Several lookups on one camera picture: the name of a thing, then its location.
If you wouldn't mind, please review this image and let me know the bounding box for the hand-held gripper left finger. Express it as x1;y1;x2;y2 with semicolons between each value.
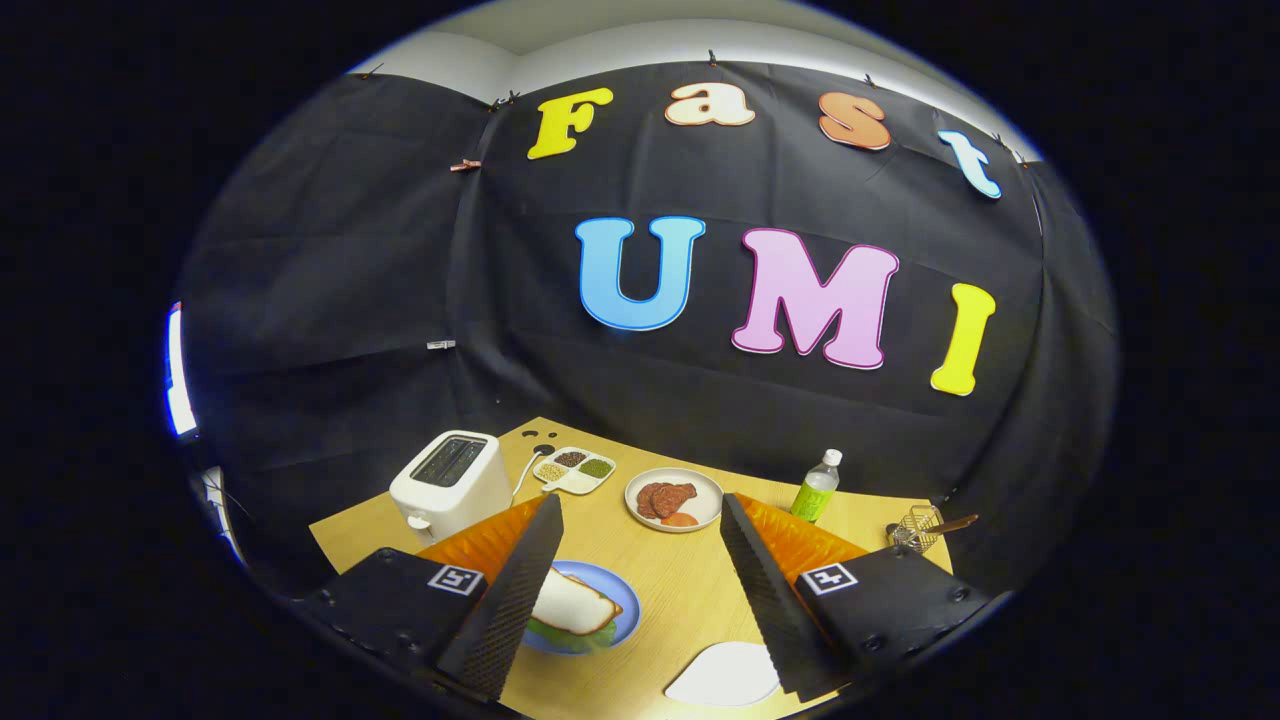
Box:
290;493;566;701

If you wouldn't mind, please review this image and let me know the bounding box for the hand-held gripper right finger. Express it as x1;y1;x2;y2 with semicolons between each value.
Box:
720;492;991;701

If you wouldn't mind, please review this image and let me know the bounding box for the toasted bread slice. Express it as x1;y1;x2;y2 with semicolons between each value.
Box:
530;567;623;637

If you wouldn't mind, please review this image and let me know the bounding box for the green lettuce leaf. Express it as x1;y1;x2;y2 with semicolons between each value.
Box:
527;617;618;653

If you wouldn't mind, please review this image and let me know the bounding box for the white flat dish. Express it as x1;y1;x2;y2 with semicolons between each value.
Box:
664;641;782;708

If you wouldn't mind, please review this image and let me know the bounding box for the blue plate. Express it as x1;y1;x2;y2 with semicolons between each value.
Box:
520;560;642;656

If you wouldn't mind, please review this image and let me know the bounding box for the white toaster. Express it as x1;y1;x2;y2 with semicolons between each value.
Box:
389;430;514;546

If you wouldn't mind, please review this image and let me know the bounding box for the clear bottle with green label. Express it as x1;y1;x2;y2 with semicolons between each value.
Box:
790;449;844;524

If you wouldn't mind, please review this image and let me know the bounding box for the round white plate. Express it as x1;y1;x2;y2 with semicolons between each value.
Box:
624;467;724;534

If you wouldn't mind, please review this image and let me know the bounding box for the white divided condiment tray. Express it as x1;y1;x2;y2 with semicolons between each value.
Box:
532;446;617;496

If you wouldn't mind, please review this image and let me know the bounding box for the white and black device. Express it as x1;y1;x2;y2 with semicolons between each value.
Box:
200;465;246;561

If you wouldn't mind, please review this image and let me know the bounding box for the black backdrop cloth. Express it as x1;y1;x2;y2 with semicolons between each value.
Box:
178;60;1119;601

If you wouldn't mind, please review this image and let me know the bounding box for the lit monitor screen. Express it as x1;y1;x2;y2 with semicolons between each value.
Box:
163;300;199;441

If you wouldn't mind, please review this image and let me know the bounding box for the white toaster cable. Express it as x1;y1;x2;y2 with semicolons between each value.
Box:
511;450;551;498

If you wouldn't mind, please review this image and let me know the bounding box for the metal wire basket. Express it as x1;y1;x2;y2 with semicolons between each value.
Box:
890;505;946;554

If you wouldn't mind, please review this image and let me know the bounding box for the brown-handled utensil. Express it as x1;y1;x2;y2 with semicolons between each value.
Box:
885;514;981;539

